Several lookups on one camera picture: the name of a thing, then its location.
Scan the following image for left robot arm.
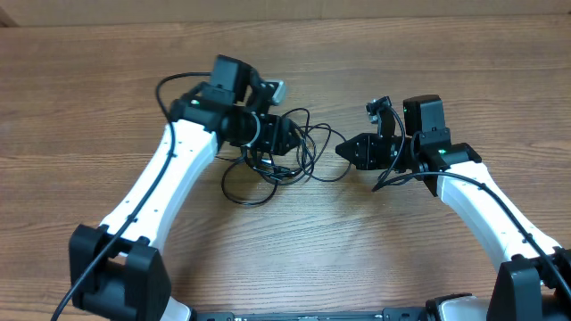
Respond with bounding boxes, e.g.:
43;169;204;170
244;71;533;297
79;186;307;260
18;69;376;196
52;55;301;320

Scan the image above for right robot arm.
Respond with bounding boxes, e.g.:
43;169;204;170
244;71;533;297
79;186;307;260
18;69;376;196
335;95;570;320

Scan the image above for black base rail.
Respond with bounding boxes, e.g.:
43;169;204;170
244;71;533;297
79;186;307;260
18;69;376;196
162;292;492;321

